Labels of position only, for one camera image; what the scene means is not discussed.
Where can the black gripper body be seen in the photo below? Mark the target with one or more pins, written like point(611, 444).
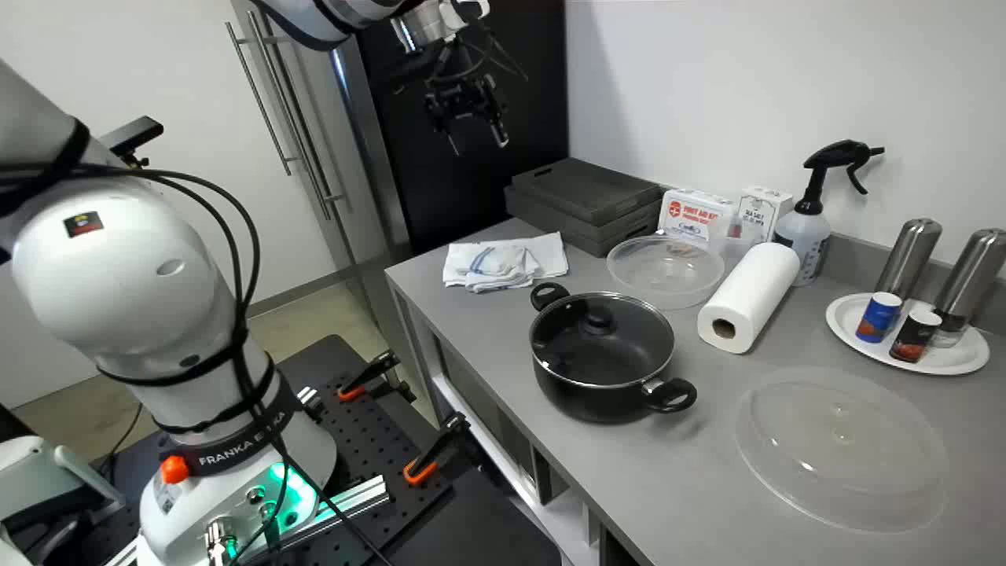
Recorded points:
point(461, 99)

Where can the glass lid with black knob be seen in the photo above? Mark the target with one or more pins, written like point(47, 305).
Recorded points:
point(629, 337)

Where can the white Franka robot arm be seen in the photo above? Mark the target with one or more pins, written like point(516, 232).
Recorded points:
point(126, 285)

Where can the grey counter cabinet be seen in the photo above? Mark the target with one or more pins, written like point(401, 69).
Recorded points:
point(420, 347)

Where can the large clear plastic lid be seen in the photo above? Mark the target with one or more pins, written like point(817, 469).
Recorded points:
point(838, 451)

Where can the black refrigerator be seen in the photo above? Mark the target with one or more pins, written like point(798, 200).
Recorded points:
point(522, 105)

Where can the white dish towel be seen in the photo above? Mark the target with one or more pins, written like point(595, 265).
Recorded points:
point(504, 261)

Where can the red white snack bag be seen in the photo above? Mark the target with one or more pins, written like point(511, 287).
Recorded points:
point(695, 222)

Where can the small clear plastic bowl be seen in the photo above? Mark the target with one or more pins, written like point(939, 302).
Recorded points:
point(664, 272)

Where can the small white box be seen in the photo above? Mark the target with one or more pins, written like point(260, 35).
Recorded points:
point(758, 215)

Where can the white paper towel roll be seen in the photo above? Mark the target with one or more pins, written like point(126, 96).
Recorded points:
point(751, 294)

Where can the black breadboard robot table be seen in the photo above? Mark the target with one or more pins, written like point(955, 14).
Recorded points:
point(365, 444)

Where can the spray bottle with black trigger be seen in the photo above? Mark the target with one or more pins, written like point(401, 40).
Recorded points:
point(805, 232)

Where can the blue spice jar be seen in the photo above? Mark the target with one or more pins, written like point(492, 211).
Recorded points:
point(874, 319)

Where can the stainless steel cylinder shaker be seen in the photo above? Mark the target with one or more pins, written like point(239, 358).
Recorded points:
point(907, 255)
point(970, 278)

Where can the dark red spice jar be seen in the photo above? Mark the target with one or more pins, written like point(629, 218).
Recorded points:
point(917, 335)

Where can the white oval plate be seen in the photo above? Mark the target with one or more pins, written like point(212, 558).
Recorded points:
point(946, 358)

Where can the aluminium extrusion rail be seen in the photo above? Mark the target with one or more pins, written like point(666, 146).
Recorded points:
point(348, 504)

